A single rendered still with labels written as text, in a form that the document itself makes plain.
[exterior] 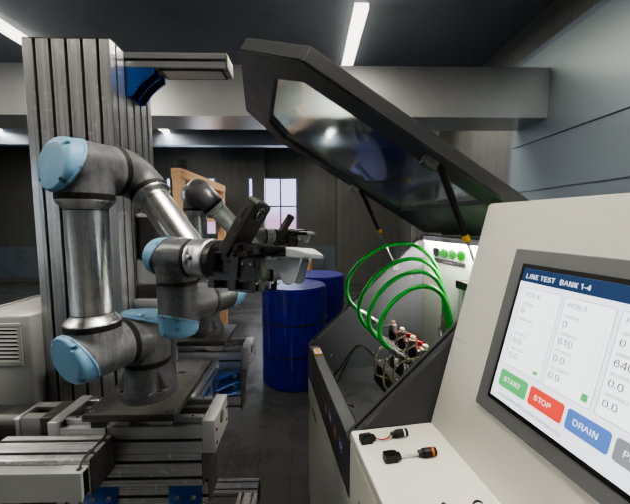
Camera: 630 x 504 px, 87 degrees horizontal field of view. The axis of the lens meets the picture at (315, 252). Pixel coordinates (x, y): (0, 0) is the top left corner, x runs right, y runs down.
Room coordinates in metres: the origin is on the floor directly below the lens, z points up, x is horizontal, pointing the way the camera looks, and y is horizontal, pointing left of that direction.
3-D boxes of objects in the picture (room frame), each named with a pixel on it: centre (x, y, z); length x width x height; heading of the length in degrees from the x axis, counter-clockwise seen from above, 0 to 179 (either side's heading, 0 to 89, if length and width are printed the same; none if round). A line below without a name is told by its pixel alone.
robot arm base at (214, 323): (1.37, 0.47, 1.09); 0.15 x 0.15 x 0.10
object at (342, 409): (1.14, -0.05, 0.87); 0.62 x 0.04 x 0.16; 10
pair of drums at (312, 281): (3.42, 0.09, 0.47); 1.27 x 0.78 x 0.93; 174
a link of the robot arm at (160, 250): (0.65, 0.27, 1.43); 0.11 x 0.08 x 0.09; 65
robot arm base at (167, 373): (0.88, 0.46, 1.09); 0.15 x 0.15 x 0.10
